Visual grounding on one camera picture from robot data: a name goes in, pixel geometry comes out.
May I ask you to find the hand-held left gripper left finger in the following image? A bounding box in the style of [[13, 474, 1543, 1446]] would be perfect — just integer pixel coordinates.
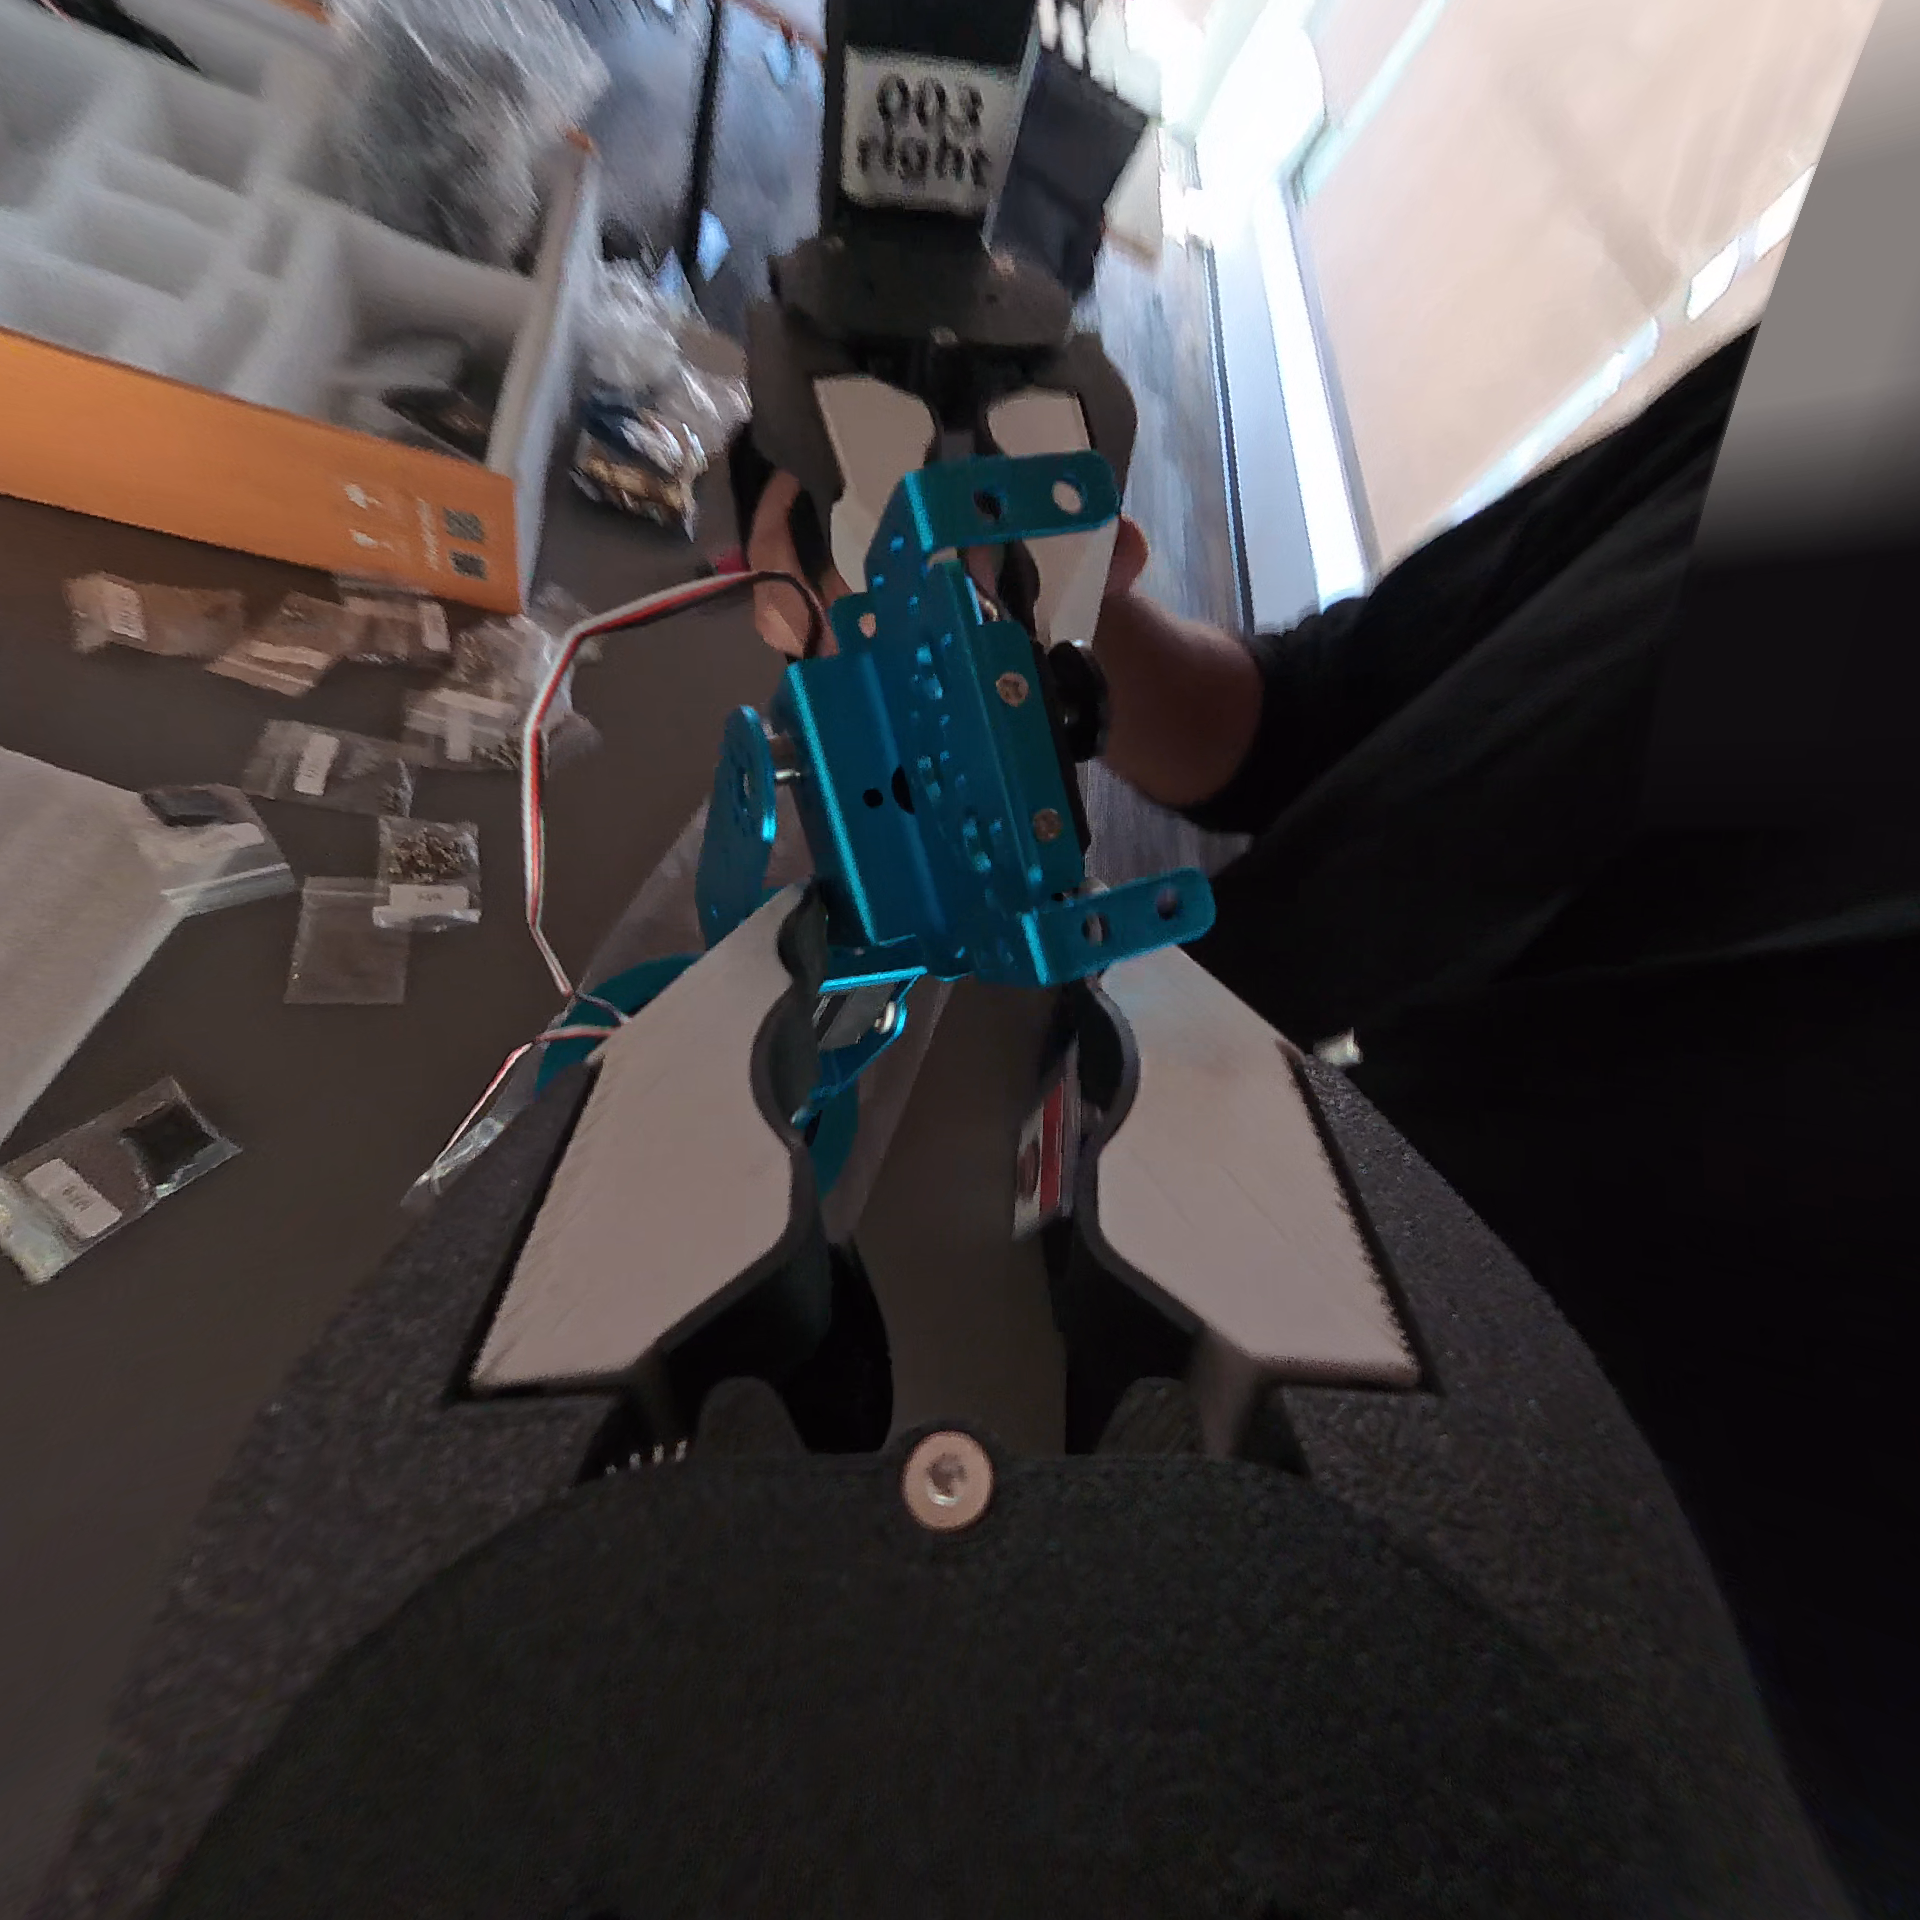
[[470, 885, 890, 1451]]

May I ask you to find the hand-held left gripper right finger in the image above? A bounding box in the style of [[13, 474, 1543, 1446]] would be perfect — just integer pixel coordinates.
[[1050, 967, 1425, 1467]]

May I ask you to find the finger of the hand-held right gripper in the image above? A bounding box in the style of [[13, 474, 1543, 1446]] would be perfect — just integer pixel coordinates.
[[989, 391, 1128, 665], [815, 375, 951, 591]]

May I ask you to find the blue servo bracket assembly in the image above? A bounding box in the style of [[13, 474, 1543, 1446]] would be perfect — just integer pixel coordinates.
[[773, 451, 1221, 995]]

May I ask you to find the red white black servo cable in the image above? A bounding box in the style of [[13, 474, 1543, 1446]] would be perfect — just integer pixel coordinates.
[[403, 570, 830, 1205]]

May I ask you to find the person's right forearm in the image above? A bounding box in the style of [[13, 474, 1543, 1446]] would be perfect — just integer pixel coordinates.
[[1101, 517, 1274, 824]]

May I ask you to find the dark grey desk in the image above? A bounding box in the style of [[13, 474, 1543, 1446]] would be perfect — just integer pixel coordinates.
[[0, 497, 1249, 1920]]

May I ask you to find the person's right hand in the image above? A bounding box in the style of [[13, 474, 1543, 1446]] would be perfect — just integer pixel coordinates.
[[746, 462, 839, 657]]

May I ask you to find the red printed card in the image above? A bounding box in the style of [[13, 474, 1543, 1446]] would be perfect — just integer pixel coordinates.
[[1008, 1031, 1087, 1242]]

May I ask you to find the crumpled clear plastic wrap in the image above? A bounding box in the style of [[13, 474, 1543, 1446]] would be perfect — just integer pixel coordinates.
[[584, 251, 755, 456]]

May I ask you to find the clear bag with black part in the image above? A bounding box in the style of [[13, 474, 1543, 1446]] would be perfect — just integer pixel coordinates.
[[0, 1074, 245, 1287], [141, 781, 297, 912]]

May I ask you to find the group of small parts bags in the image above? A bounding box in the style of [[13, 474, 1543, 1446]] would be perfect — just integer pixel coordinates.
[[59, 568, 607, 1010]]

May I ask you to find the white foam sheet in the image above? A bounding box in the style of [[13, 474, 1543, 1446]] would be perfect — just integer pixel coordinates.
[[0, 747, 202, 1145]]

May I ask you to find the orange and white cardboard box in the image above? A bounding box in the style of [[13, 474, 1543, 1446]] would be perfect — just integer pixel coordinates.
[[0, 0, 607, 619]]

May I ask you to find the white foam box insert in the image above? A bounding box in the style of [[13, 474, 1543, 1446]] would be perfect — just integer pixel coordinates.
[[0, 0, 576, 456]]

